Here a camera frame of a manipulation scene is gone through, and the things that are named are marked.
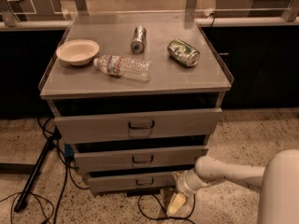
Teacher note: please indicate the background grey cabinet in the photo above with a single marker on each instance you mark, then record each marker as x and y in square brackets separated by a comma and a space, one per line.
[252, 0]

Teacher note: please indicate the white bowl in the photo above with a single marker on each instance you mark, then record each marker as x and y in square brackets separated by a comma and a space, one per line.
[77, 52]

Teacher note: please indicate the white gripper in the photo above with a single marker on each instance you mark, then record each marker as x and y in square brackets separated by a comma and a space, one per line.
[185, 185]

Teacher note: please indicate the green soda can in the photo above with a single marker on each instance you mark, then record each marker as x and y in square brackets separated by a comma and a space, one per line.
[183, 53]

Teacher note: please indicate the silver slim can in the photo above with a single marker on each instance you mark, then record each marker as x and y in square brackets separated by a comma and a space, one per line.
[139, 39]

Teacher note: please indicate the grey middle drawer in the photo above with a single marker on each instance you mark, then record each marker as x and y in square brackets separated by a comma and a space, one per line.
[138, 158]

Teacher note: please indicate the grey top drawer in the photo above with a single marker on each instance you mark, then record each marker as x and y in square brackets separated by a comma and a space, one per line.
[140, 125]

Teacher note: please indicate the grey drawer cabinet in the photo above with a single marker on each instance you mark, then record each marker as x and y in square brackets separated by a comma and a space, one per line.
[85, 91]

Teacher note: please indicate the grey drawer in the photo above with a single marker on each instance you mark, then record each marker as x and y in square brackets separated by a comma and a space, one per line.
[138, 158]
[140, 125]
[119, 183]

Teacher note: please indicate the clear acrylic barrier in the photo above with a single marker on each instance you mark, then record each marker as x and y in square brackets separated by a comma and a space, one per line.
[206, 13]

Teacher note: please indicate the clear plastic water bottle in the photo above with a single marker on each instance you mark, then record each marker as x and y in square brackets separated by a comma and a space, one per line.
[123, 67]

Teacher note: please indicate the grey bottom drawer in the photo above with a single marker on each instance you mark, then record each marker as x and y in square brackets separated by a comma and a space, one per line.
[119, 183]

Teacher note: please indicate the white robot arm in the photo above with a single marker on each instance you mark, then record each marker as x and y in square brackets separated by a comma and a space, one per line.
[277, 183]

